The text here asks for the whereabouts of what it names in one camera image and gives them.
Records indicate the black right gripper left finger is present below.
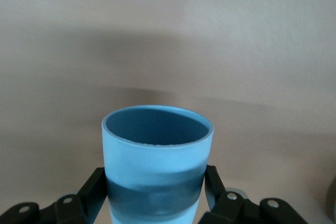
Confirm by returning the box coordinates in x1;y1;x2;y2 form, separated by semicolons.
0;166;108;224

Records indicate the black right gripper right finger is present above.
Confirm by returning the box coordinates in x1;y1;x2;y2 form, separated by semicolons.
198;165;309;224

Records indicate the blue plastic cup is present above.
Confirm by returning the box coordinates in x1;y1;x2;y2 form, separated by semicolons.
101;105;215;224

